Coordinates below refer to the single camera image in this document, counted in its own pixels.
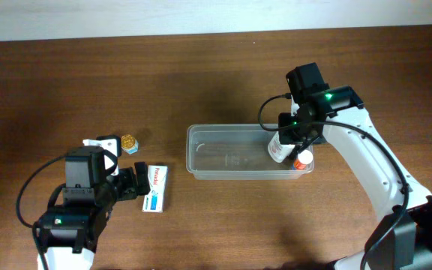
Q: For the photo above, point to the white Panadol box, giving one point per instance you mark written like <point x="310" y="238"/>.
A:
<point x="157" y="179"/>

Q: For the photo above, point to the clear plastic container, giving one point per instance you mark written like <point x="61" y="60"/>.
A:
<point x="235" y="152"/>

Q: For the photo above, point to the white calamine lotion bottle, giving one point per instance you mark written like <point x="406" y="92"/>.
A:
<point x="277" y="150"/>

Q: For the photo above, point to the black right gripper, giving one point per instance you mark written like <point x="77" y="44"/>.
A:
<point x="289" y="132"/>

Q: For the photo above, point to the gold-lid balm jar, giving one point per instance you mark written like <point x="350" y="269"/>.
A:
<point x="129" y="144"/>

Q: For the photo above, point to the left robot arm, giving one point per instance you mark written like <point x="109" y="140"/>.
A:
<point x="66" y="235"/>

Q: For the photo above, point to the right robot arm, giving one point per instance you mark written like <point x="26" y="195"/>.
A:
<point x="403" y="206"/>

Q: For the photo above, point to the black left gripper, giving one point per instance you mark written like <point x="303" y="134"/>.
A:
<point x="129" y="184"/>

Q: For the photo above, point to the orange bottle white cap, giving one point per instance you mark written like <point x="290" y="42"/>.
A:
<point x="303" y="159"/>

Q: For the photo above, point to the dark bottle white cap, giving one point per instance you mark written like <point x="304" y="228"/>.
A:
<point x="296" y="151"/>

